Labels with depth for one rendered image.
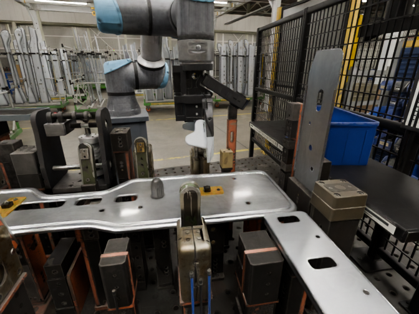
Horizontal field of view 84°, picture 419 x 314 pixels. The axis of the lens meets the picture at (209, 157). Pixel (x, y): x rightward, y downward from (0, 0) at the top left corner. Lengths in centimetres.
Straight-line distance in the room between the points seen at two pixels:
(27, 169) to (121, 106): 44
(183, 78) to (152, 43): 54
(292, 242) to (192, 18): 46
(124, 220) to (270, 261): 30
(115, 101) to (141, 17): 58
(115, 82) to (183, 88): 61
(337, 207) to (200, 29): 44
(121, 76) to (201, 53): 63
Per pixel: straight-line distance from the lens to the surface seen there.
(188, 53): 50
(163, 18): 59
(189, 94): 52
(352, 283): 46
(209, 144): 49
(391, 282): 97
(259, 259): 47
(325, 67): 62
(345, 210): 57
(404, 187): 74
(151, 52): 106
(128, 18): 58
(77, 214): 61
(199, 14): 51
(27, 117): 92
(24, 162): 84
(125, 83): 109
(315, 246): 49
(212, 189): 62
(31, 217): 65
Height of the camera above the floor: 131
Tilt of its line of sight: 21 degrees down
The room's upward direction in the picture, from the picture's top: straight up
